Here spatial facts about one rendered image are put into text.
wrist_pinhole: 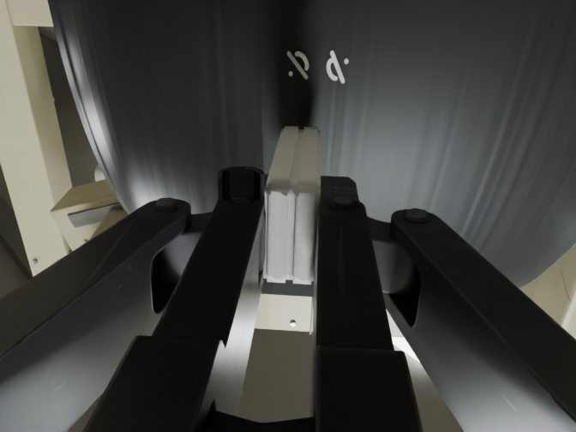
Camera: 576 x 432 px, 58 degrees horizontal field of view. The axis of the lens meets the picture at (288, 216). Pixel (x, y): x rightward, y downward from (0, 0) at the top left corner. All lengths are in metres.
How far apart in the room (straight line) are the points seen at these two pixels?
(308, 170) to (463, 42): 0.08
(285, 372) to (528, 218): 3.14
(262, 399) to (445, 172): 3.03
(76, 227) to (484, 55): 0.91
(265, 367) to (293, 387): 0.24
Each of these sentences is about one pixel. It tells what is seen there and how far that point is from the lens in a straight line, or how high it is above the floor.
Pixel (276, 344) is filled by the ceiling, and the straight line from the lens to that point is 3.54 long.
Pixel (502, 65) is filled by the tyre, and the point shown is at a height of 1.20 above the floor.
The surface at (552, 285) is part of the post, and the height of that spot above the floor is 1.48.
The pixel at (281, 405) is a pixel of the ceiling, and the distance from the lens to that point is 3.21.
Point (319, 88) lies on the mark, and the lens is 0.21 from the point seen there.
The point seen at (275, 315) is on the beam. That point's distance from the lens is 0.89.
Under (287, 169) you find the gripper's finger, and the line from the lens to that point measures 0.15.
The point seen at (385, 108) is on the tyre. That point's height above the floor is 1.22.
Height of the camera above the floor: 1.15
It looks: 31 degrees up
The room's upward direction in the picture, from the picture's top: 178 degrees counter-clockwise
